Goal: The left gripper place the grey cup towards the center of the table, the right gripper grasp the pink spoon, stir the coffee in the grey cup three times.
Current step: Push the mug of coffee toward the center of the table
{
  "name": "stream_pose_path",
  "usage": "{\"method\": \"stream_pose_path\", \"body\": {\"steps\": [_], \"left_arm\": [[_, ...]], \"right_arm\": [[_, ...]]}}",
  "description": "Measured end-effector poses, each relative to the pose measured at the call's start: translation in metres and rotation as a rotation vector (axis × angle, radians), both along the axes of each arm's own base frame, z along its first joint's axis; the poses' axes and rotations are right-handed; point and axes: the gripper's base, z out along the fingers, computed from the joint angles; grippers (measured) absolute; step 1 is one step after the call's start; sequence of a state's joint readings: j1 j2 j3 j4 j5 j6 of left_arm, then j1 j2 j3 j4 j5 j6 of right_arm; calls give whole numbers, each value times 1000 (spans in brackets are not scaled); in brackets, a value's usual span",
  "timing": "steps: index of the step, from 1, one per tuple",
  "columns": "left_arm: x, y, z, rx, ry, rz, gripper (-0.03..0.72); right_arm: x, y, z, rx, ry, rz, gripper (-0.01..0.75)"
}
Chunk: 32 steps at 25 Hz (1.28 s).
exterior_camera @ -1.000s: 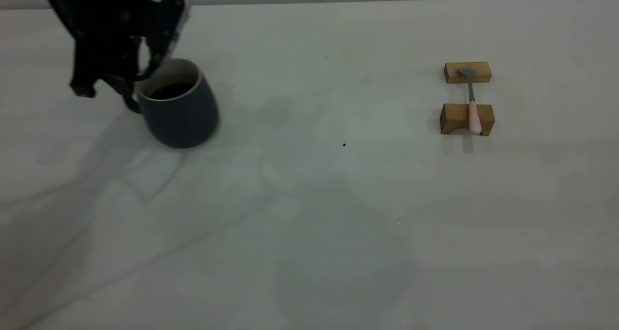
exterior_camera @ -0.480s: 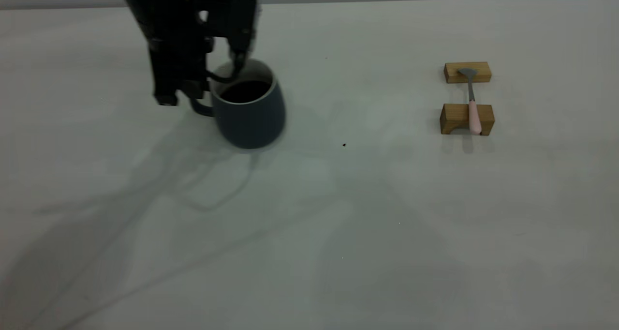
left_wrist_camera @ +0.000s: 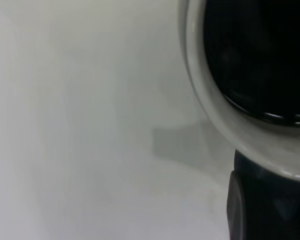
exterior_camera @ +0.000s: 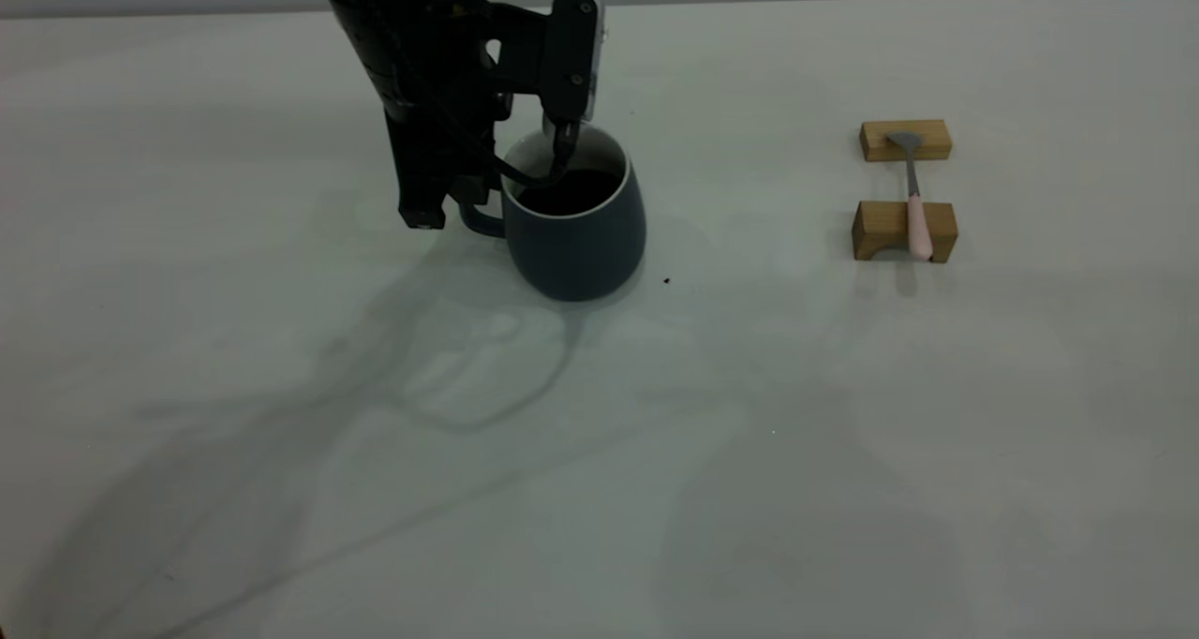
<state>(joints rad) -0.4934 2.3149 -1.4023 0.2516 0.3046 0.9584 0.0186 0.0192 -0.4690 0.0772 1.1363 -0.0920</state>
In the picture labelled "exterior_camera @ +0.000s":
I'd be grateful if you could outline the dark grey ceramic mug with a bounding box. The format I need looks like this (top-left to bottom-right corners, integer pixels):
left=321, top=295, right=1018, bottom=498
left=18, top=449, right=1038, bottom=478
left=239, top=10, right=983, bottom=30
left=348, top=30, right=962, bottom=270
left=459, top=124, right=648, bottom=304

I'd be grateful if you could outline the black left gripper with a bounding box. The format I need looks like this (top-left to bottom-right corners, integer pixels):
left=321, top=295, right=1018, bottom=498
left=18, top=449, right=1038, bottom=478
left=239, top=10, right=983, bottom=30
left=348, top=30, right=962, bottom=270
left=375, top=58, right=514, bottom=231

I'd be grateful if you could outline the flat wooden block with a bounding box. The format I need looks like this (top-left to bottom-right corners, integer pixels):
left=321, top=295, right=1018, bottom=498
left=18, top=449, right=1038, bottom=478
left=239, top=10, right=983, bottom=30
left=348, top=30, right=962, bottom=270
left=860, top=119, right=954, bottom=163

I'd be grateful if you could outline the black left camera cable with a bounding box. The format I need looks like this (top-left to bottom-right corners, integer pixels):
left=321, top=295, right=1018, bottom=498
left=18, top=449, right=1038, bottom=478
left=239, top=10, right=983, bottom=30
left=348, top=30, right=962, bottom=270
left=496, top=119, right=581, bottom=189

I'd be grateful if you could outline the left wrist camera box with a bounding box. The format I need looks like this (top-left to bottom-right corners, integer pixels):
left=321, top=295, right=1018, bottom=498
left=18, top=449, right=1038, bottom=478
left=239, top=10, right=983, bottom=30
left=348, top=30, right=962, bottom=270
left=541, top=0, right=606, bottom=126

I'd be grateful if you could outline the pink handled metal spoon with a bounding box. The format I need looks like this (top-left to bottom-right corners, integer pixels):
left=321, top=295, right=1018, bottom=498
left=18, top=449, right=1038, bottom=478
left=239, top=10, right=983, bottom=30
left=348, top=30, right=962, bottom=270
left=886, top=131, right=936, bottom=262

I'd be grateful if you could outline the arched wooden block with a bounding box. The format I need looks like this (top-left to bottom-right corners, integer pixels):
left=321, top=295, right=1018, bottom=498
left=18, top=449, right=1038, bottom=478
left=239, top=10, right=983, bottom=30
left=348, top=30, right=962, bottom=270
left=851, top=201, right=959, bottom=265

